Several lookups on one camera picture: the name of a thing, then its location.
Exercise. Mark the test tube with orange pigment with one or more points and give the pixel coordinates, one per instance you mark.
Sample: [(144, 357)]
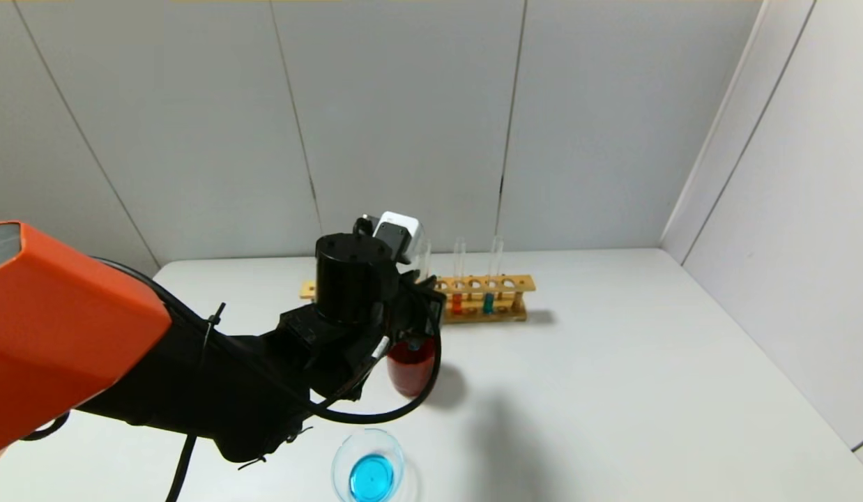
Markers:
[(459, 261)]

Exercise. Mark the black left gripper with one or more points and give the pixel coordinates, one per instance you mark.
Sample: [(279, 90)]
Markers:
[(427, 309)]

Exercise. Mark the test tube with blue pigment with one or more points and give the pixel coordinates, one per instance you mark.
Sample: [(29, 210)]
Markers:
[(495, 261)]

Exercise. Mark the dark red plastic cup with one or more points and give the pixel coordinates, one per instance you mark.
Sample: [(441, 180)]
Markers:
[(410, 373)]

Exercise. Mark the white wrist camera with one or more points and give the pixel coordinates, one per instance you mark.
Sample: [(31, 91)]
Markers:
[(396, 226)]

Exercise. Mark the wooden test tube rack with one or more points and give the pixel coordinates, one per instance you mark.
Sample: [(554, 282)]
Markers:
[(508, 282)]

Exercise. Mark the test tube with yellow pigment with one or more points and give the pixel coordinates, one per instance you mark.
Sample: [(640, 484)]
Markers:
[(424, 258)]

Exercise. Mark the clear glass beaker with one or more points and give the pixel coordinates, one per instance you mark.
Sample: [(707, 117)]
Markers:
[(370, 474)]

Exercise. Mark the orange and black left arm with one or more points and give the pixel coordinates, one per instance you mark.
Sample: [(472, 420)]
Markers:
[(69, 328)]

